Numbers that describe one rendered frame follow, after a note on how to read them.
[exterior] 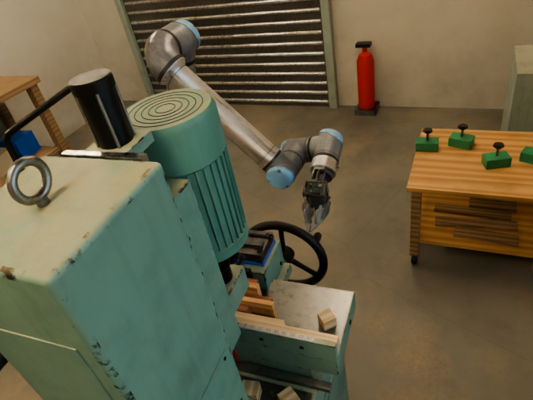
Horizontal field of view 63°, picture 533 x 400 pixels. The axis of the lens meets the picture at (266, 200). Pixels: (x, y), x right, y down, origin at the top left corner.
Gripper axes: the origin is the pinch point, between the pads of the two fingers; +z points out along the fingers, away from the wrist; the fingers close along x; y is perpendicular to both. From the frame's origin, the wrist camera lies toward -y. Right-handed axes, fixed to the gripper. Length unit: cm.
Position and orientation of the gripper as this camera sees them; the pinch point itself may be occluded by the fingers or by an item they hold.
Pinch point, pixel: (311, 228)
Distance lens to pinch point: 139.5
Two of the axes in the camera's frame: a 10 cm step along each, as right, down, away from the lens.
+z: -2.6, 8.4, -4.7
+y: -2.7, -5.3, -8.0
